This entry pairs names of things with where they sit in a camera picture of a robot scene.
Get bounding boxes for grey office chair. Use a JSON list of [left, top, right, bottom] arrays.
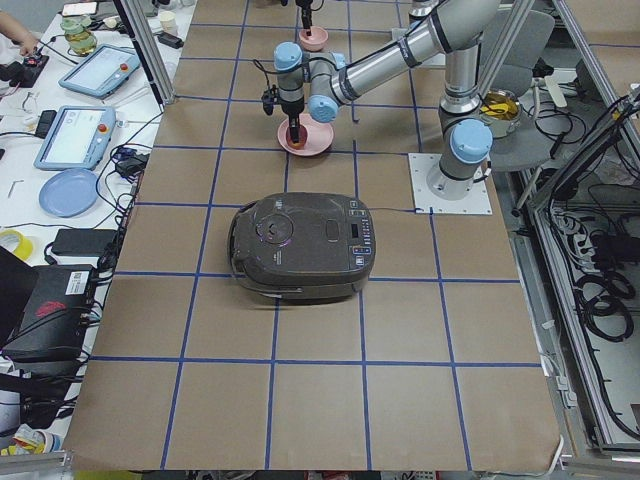
[[479, 4, 554, 172]]

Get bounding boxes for green glass jar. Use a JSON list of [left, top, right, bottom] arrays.
[[60, 16, 97, 56]]

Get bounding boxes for pink bowl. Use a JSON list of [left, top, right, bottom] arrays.
[[298, 26, 329, 52]]

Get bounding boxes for black braided left cable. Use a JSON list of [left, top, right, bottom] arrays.
[[252, 58, 281, 117]]

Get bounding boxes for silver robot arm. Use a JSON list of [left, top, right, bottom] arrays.
[[261, 1, 500, 147]]

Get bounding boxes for blue teach pendant near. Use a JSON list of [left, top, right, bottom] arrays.
[[34, 106, 116, 171]]

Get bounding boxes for dark grey rice cooker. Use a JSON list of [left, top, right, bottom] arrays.
[[227, 192, 376, 302]]

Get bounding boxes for aluminium frame post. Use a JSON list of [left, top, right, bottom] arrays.
[[114, 0, 175, 106]]

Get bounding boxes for metal bowl yellow contents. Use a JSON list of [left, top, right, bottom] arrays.
[[480, 90, 522, 139]]

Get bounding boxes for blue teach pendant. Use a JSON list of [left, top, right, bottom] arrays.
[[34, 106, 116, 171], [58, 45, 141, 99]]

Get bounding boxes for black power adapter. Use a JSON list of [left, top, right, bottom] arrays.
[[51, 229, 116, 257]]

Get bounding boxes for black computer box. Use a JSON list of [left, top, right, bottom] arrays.
[[1, 264, 97, 362]]

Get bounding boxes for yellow tape roll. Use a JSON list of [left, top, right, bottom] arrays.
[[0, 229, 34, 261]]

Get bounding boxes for person hand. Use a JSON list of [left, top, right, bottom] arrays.
[[7, 29, 39, 57]]

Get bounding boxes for pink plate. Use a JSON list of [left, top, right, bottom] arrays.
[[277, 113, 334, 157]]

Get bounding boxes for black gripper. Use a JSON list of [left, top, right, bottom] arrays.
[[279, 0, 313, 146]]

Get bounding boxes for blue teach pendant far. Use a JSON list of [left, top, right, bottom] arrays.
[[58, 45, 141, 99]]

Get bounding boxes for blue plate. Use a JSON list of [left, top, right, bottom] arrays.
[[39, 168, 98, 218]]

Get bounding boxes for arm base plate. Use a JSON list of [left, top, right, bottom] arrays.
[[408, 153, 493, 215]]

